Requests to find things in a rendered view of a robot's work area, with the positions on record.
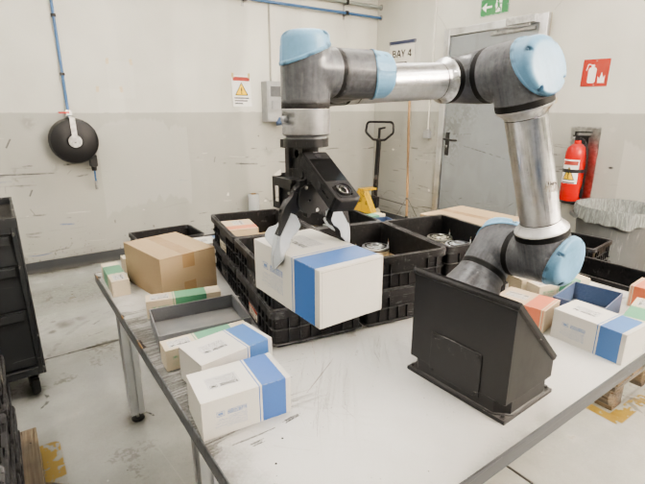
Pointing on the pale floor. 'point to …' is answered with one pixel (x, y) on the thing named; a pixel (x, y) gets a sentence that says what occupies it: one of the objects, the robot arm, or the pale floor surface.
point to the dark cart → (17, 306)
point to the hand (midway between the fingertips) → (315, 262)
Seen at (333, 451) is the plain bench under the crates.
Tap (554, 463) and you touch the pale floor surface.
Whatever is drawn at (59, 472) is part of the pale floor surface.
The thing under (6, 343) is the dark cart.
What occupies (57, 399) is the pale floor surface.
